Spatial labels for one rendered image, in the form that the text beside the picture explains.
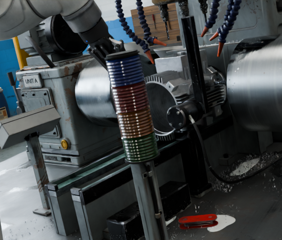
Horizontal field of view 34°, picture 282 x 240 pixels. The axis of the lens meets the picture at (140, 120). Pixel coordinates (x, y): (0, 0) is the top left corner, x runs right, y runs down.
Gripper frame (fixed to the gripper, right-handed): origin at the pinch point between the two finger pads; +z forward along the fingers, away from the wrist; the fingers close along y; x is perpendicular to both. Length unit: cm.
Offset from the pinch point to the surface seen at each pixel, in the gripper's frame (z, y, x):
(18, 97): 7, 70, -4
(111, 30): 220, 481, -395
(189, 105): 4.9, -21.0, 4.7
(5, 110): 166, 461, -156
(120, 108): -21, -36, 32
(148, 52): 3.9, 7.3, -18.4
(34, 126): -7.6, 12.8, 24.6
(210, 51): 11.9, -8.8, -25.9
